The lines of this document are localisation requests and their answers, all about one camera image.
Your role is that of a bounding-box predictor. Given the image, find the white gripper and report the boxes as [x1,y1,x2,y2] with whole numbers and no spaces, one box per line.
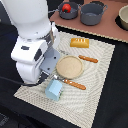
[11,23,60,84]

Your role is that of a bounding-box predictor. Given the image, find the red tomato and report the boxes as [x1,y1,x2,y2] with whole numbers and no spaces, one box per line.
[62,4,71,13]

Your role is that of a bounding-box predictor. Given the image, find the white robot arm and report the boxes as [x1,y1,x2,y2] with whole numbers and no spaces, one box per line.
[0,0,60,83]

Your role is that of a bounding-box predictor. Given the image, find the round wooden plate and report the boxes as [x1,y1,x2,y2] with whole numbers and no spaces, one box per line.
[56,55,84,79]

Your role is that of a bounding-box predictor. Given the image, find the light blue milk carton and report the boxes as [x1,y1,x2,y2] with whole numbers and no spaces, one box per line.
[45,79,63,101]

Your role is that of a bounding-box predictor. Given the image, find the white woven placemat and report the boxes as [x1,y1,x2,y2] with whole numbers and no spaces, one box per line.
[14,32,115,128]

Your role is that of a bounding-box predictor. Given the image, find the left grey pot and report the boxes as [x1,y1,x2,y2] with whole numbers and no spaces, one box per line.
[49,1,80,20]

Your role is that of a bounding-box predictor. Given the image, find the grey pot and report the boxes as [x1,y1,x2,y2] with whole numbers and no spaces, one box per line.
[49,1,80,20]
[80,3,108,26]

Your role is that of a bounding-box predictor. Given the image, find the right grey pot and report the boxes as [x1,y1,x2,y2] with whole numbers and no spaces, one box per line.
[80,3,108,26]

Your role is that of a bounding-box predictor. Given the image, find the beige bowl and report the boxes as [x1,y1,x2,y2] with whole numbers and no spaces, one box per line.
[119,5,128,30]

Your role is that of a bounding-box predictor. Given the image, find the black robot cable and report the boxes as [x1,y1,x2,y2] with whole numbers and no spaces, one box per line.
[0,75,48,88]

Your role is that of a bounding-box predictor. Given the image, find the wooden handled fork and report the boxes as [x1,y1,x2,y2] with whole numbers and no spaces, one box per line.
[49,74,86,90]

